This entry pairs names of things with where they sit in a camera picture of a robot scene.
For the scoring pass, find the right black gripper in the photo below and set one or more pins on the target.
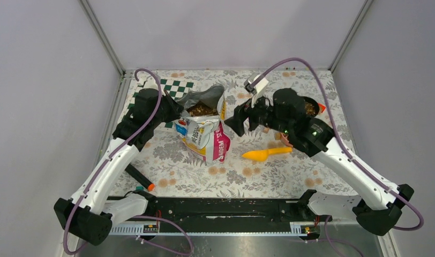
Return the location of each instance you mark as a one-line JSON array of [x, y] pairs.
[[236, 122]]

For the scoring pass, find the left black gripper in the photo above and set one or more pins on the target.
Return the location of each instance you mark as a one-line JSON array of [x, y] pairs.
[[175, 107]]

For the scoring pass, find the cat food bag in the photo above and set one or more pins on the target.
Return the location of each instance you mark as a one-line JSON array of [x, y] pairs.
[[201, 124]]

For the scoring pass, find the yellow plastic scoop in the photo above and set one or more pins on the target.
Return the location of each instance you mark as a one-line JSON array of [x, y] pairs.
[[263, 155]]

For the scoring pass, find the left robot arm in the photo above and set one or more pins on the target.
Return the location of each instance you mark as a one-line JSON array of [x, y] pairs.
[[86, 214]]

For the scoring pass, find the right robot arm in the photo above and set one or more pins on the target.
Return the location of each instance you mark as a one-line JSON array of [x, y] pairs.
[[378, 205]]

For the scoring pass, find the pink bowl with kibble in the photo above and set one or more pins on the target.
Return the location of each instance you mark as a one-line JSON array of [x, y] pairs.
[[284, 140]]

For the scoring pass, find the black empty bowl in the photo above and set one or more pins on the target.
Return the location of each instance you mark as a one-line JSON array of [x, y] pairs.
[[312, 107]]

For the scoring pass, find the black marker orange cap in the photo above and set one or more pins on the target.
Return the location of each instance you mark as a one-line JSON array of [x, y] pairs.
[[139, 177]]

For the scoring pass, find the orange red small object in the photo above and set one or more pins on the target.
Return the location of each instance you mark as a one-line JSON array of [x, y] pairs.
[[322, 108]]

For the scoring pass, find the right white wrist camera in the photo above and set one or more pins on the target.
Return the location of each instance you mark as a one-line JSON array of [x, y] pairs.
[[256, 85]]

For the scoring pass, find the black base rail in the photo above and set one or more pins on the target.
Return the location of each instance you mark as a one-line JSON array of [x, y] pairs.
[[223, 215]]

